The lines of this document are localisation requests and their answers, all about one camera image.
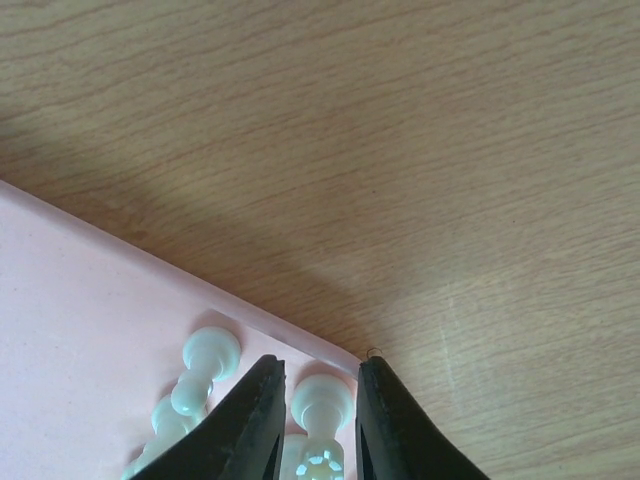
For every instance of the white rook chess piece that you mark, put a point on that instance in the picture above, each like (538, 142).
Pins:
(322, 405)

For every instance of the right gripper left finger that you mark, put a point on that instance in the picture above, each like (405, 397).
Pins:
(242, 438)

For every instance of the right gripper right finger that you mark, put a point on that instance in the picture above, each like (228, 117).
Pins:
(395, 438)

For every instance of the white knight chess piece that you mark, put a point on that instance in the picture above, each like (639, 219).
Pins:
(210, 355)

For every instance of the pink plastic tray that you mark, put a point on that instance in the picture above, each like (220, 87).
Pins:
(92, 332)

